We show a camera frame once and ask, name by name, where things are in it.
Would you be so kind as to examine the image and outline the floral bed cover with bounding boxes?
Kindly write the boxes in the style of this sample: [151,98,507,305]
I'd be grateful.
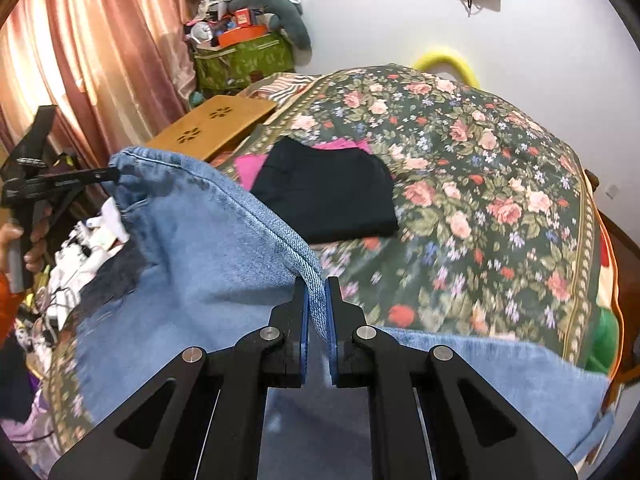
[49,65,613,448]

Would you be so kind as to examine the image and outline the pink folded garment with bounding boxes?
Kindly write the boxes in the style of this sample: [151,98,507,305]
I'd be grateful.
[233,138,372,191]

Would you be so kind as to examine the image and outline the yellow curved tube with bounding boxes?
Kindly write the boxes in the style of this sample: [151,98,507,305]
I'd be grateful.
[412,50,480,89]

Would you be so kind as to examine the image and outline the black folded garment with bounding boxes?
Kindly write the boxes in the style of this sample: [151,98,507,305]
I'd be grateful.
[250,136,398,245]

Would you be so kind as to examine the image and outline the grey plush toy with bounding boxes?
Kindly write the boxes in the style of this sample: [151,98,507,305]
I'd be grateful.
[227,0,311,51]

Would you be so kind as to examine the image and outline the pink curtain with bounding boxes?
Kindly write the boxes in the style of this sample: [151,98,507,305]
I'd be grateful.
[1,0,198,167]

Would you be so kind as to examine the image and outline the green storage bag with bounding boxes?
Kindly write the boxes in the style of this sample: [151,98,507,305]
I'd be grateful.
[193,34,295,98]

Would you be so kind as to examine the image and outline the person's left hand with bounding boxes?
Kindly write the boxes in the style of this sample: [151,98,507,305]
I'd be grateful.
[0,204,53,276]

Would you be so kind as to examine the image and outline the orange sleeve forearm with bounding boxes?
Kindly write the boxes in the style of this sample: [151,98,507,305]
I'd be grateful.
[0,272,25,346]

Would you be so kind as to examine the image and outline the blue denim jeans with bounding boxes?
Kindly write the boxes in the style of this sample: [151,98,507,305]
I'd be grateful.
[75,148,613,479]

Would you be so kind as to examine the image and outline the white clothes pile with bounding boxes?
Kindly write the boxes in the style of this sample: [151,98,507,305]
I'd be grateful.
[44,197,130,330]

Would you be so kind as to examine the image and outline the orange box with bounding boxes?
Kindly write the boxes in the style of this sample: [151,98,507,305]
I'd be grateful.
[217,25,268,48]

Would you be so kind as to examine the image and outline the wooden lap desk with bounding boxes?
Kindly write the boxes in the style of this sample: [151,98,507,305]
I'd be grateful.
[146,96,277,162]

